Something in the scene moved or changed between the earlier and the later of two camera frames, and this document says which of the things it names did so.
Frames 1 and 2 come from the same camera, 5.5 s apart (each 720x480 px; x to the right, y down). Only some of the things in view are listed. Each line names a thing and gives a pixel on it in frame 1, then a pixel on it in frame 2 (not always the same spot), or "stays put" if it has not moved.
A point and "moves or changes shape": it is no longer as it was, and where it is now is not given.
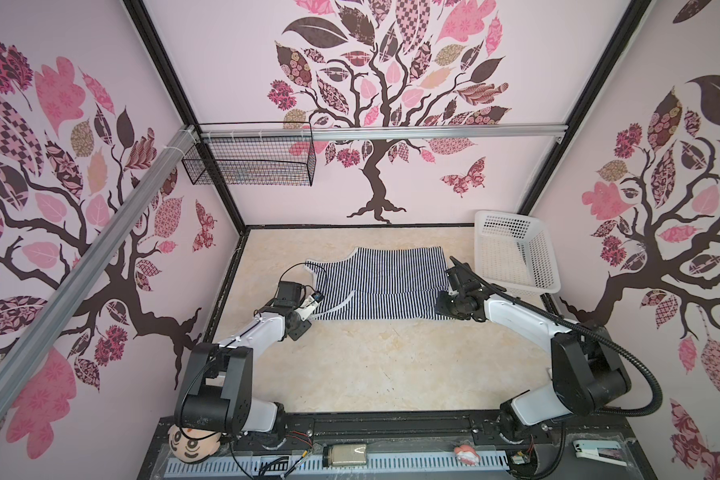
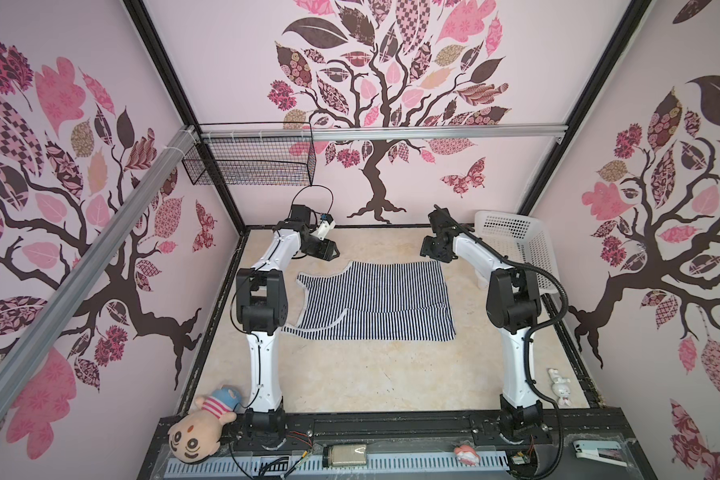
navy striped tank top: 392,283 moves or changes shape
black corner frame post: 146,26 stays put
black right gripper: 439,305 → 425,249
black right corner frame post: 620,35 stays put
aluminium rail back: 385,132 stays put
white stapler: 600,450 stays put
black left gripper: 303,326 → 323,249
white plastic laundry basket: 515,251 stays put
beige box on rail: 344,455 stays put
